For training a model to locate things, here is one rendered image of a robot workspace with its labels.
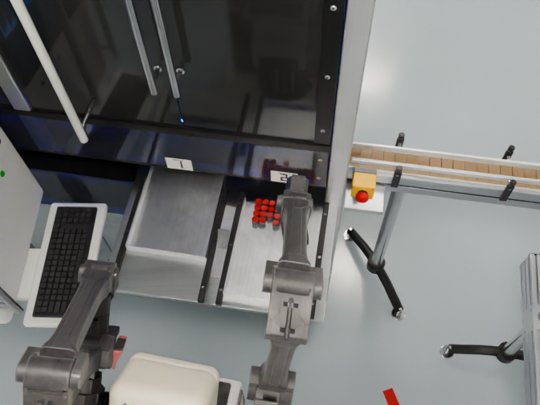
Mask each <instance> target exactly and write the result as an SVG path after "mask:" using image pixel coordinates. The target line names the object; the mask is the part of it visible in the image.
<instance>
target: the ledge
mask: <svg viewBox="0 0 540 405"><path fill-rule="evenodd" d="M351 185H352V181H351V180H347V183H346V196H345V203H344V211H356V212H362V213H369V214H375V215H382V214H383V205H384V195H385V185H383V184H377V183H376V187H375V191H374V197H373V199H369V200H368V201H367V202H365V203H360V202H357V200H356V198H354V197H351V196H350V192H351Z"/></svg>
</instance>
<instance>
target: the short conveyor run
mask: <svg viewBox="0 0 540 405"><path fill-rule="evenodd" d="M404 137H405V133H399V137H397V140H396V143H395V146H389V145H376V144H369V143H362V142H356V141H354V142H353V144H352V150H351V155H350V164H349V166H354V167H361V168H367V169H374V170H377V175H376V176H377V178H376V183H377V184H383V185H385V190H389V191H396V192H403V193H409V194H421V195H428V196H434V197H441V198H453V199H459V200H466V201H473V202H479V203H492V204H498V205H505V206H512V207H523V208H530V209H536V210H540V164H538V163H531V162H519V161H511V160H510V158H511V157H512V155H513V152H514V150H515V146H514V145H510V146H509V148H508V150H506V151H505V153H504V155H503V157H502V159H497V158H490V157H478V156H471V155H463V154H457V153H444V152H437V151H430V150H423V149H410V148H403V142H404Z"/></svg>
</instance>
